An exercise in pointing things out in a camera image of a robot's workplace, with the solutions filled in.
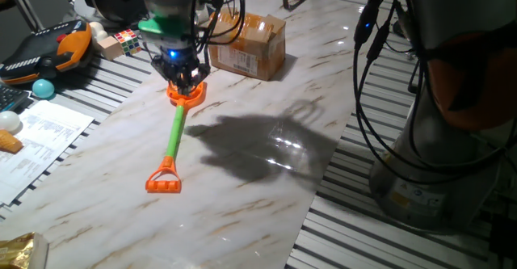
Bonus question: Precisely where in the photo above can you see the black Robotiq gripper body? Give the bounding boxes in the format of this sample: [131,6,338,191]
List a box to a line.
[149,34,211,82]

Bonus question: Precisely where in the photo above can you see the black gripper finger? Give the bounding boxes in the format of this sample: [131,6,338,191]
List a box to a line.
[163,74,191,97]
[187,69,211,95]

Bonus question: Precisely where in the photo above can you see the orange green toy shovel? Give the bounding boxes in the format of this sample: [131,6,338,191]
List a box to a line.
[145,79,208,194]

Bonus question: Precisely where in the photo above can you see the Rubik's cube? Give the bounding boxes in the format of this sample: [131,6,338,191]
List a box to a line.
[113,28,143,57]

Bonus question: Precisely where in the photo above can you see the wooden cube block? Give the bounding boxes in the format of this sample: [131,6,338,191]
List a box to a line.
[97,36,124,61]

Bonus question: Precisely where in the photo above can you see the brown cardboard box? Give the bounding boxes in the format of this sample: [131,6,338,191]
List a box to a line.
[205,9,287,82]

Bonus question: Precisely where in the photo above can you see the white round figurine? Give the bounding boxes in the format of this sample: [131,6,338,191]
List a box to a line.
[88,21,109,42]

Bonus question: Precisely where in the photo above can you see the black orange teach pendant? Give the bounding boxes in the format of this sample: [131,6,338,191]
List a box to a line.
[0,19,94,86]

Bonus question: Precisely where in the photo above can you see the teal ball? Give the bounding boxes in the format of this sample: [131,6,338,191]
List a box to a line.
[32,78,56,100]

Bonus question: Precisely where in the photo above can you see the marble pattern mat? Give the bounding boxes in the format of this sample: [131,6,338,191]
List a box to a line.
[0,0,379,269]

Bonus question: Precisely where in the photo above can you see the printed paper sheet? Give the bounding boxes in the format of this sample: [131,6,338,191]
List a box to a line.
[0,99,95,208]

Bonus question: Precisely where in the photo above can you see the metal tripod legs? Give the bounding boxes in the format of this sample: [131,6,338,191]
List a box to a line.
[3,0,82,32]

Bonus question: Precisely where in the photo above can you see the white ball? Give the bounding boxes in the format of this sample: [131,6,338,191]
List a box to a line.
[0,110,22,133]

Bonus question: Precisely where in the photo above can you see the toy ice cream cone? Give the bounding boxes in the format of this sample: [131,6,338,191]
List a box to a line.
[0,129,24,154]

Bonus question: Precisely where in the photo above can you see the gold foil package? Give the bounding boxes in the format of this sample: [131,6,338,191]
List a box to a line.
[0,231,49,269]

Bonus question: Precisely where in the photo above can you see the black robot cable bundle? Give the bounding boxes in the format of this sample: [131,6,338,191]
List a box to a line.
[189,0,517,185]

